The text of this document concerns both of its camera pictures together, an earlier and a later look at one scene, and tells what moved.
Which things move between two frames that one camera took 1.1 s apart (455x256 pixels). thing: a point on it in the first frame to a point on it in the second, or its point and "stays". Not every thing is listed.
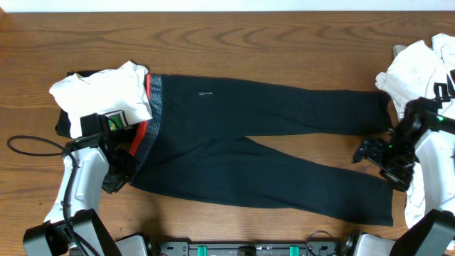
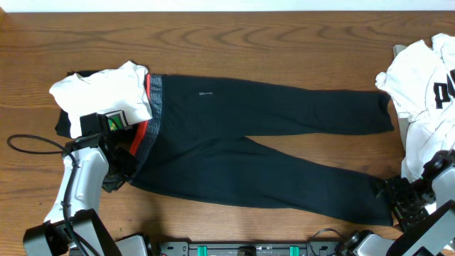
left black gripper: (131, 161) stays
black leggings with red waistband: (196, 140) stays
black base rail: (312, 248) stays
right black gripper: (370, 149) to (394, 185)
